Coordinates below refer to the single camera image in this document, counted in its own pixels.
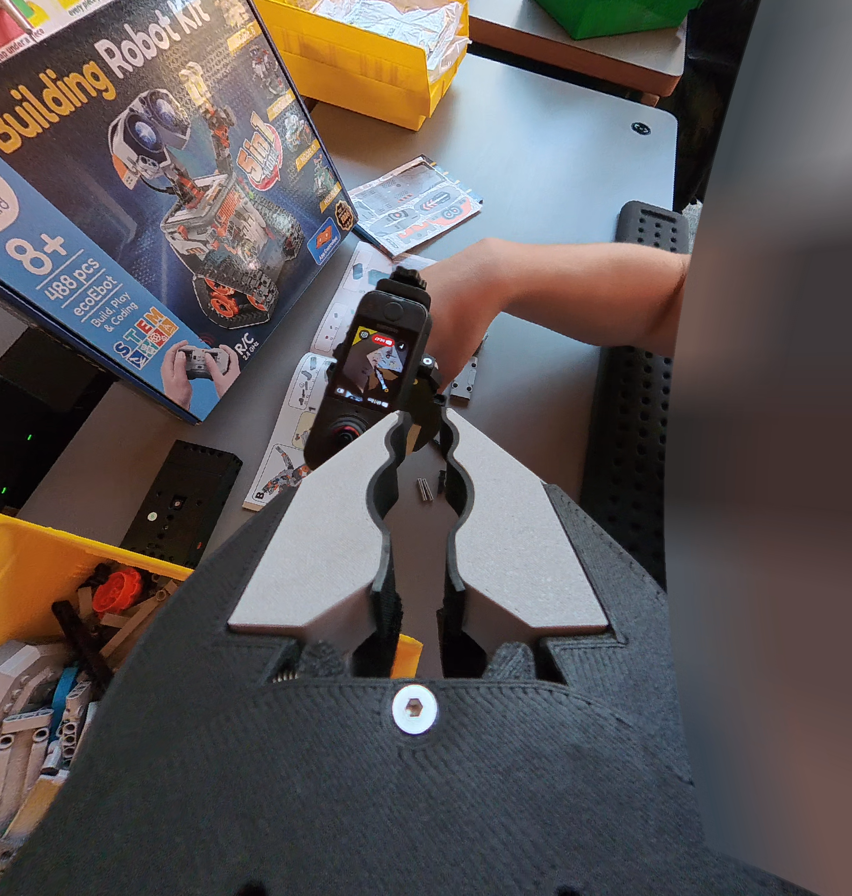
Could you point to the blue beam brick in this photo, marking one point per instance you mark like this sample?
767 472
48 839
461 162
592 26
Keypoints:
65 693

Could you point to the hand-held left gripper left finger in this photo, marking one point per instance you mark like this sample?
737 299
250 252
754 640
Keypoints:
314 560

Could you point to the grey table with wooden edge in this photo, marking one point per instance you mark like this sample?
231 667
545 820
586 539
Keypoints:
594 59

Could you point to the black battery box brick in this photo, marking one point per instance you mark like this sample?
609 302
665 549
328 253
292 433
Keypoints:
181 504

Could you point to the grey motor brick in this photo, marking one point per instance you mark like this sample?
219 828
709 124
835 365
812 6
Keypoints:
13 672

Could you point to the green plastic bin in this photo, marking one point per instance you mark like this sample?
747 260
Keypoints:
608 14

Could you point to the light grey axle brick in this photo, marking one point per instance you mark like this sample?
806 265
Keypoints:
424 488

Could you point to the pile of building bricks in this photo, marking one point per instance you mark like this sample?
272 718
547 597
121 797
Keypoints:
48 700

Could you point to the white instruction booklet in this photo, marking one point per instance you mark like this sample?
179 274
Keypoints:
328 329

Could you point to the orange gear wheel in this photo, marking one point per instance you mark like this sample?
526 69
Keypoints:
118 589

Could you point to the grey panel brick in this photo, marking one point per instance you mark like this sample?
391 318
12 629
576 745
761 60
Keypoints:
464 378

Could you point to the yellow plastic bin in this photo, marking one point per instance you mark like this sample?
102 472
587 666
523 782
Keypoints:
356 77
20 560

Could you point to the person's right forearm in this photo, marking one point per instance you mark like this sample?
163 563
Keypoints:
594 294

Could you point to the grey desk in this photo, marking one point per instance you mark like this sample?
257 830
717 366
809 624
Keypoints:
538 175

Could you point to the grey sticker sheet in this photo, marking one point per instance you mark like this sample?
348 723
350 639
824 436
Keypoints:
415 203

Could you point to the white toy bricks box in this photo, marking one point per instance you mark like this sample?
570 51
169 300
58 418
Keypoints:
20 28

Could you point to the black electronic box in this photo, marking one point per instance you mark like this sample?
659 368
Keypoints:
27 420

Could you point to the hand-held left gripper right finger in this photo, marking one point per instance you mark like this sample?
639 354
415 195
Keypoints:
524 560

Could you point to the blue robot kit box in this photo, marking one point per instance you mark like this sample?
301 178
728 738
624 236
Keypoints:
153 210

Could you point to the crinkled silver plastic bag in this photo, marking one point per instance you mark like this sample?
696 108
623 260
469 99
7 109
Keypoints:
412 31

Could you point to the person's right hand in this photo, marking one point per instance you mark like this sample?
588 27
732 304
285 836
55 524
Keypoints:
457 315

